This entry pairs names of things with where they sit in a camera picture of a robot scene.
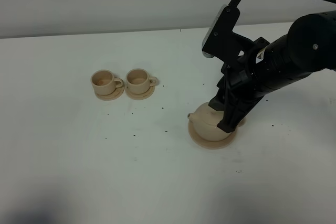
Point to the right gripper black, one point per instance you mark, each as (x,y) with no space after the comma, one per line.
(236,89)

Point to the beige teapot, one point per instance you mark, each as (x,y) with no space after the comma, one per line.
(203,124)

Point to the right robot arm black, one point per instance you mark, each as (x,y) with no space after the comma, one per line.
(253,68)

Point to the large beige teapot saucer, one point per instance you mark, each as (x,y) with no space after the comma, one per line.
(210,145)

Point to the right beige cup saucer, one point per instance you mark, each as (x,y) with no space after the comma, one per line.
(142,96)

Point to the beige cup saucer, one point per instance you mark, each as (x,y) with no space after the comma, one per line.
(114,95)
(142,96)

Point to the right beige teacup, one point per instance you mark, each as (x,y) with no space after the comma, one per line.
(139,81)

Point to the beige teacup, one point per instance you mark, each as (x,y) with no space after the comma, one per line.
(139,81)
(105,83)

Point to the left beige cup saucer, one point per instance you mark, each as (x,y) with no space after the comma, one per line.
(114,95)

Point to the left beige teacup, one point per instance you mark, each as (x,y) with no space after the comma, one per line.
(105,83)

